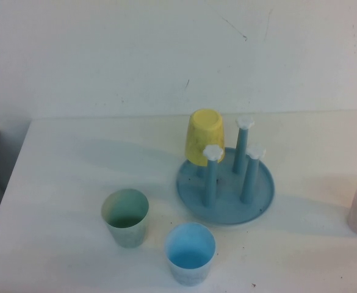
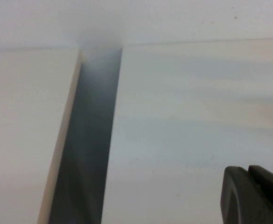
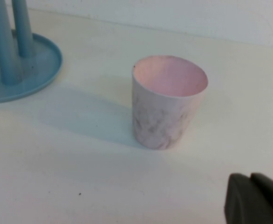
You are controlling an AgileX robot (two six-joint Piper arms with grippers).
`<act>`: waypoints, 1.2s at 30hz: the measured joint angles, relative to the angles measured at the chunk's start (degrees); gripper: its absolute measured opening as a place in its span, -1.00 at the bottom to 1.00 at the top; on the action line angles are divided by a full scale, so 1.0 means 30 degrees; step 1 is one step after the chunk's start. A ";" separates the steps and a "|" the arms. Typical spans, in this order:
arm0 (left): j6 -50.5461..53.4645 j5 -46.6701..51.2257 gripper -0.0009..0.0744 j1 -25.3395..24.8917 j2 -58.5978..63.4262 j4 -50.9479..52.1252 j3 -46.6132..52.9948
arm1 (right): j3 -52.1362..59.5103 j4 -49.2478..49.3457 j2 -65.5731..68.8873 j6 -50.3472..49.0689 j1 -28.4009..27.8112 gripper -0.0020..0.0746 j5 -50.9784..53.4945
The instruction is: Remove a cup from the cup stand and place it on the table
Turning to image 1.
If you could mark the green plastic cup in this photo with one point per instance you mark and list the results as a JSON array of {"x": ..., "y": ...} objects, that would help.
[{"x": 126, "y": 235}]

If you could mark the yellow plastic cup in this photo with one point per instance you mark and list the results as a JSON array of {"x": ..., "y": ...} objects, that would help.
[{"x": 202, "y": 134}]

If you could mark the blue cup stand white caps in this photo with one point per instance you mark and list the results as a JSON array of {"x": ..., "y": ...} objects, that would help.
[{"x": 227, "y": 210}]

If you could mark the light blue plastic cup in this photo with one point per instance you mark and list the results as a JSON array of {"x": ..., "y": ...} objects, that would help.
[{"x": 190, "y": 259}]

